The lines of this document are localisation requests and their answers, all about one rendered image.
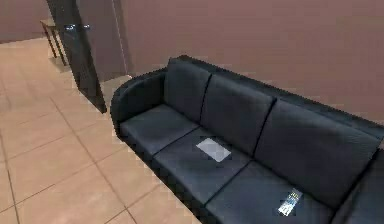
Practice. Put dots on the dark open room door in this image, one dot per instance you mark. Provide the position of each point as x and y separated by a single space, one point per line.
78 56

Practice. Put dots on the black remote control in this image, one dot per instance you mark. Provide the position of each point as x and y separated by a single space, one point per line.
290 202

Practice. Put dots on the pale grey envelope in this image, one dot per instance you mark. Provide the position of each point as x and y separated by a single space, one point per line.
213 149

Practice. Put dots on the brown wooden side table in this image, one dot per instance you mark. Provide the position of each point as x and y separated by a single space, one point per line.
50 33

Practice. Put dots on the dark grey three-seat sofa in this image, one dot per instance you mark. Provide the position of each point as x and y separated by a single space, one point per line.
233 113

